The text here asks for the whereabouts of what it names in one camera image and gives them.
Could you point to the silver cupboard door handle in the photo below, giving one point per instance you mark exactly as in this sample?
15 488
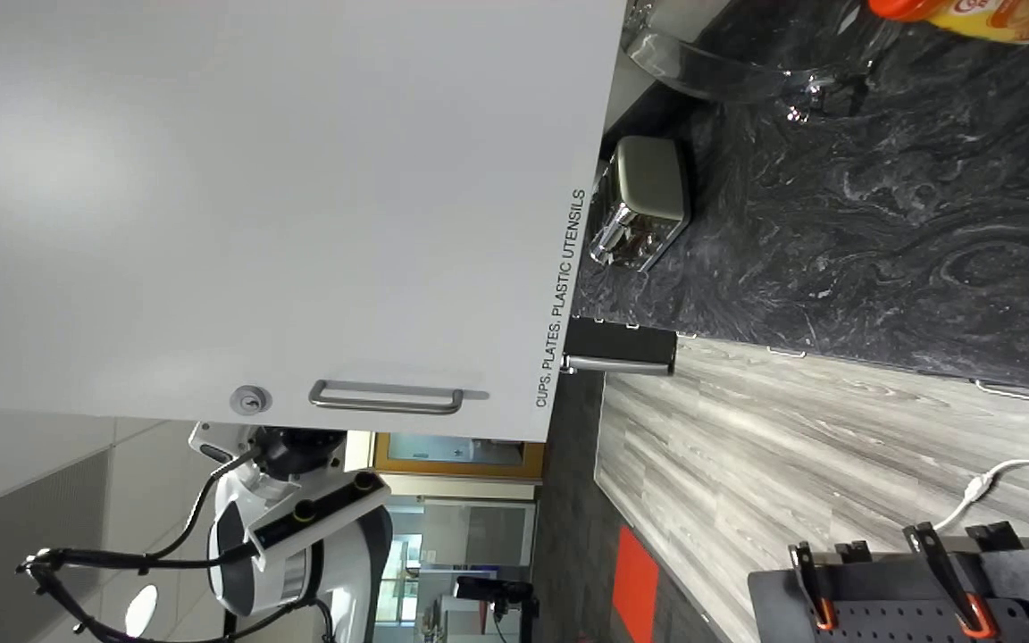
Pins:
389 399

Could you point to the white cupboard door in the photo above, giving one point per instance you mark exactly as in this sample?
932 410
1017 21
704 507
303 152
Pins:
207 196

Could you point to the silver door lock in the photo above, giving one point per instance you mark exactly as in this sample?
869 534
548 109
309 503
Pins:
250 402

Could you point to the orange black clamp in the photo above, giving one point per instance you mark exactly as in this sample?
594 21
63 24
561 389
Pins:
811 586
969 609

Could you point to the orange yellow bottle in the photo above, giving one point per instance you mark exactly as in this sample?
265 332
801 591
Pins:
972 21

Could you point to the black perforated board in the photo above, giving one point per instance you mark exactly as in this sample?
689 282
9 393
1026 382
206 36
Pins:
892 601

